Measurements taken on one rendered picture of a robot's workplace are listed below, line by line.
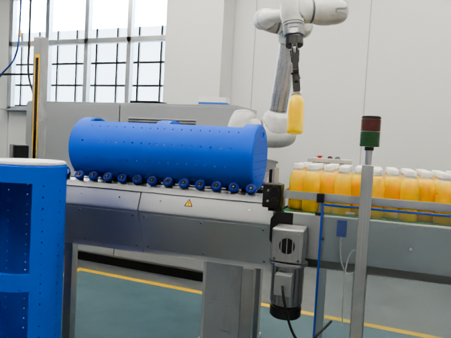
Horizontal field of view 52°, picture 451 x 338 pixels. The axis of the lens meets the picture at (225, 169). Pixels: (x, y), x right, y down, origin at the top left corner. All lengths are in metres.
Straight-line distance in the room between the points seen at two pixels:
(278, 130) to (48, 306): 1.48
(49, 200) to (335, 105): 3.38
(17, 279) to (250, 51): 3.71
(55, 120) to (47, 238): 2.79
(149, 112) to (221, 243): 2.19
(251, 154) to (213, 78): 2.99
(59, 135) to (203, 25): 1.81
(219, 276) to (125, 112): 1.97
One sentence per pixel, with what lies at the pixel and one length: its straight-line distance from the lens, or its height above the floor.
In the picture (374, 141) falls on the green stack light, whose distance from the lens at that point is 1.56.
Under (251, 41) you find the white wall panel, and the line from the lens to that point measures 5.06.
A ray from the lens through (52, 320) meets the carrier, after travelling 2.02.
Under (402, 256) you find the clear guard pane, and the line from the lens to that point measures 1.72.
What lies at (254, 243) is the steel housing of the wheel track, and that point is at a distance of 1.94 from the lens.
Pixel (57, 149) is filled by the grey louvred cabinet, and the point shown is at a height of 1.00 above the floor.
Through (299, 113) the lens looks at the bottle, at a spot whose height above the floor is 1.28.
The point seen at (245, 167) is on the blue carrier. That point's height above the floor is 1.05.
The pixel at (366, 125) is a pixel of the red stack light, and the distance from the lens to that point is 1.57.
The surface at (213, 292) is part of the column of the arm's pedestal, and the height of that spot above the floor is 0.31.
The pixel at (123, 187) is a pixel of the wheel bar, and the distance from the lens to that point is 2.13.
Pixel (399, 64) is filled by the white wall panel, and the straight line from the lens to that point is 4.71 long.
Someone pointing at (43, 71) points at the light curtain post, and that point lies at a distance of 2.96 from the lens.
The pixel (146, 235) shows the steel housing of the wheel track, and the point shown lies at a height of 0.72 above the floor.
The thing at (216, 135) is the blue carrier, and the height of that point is 1.18.
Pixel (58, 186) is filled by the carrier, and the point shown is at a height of 0.94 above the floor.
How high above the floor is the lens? 1.15
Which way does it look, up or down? 3 degrees down
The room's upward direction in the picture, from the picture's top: 3 degrees clockwise
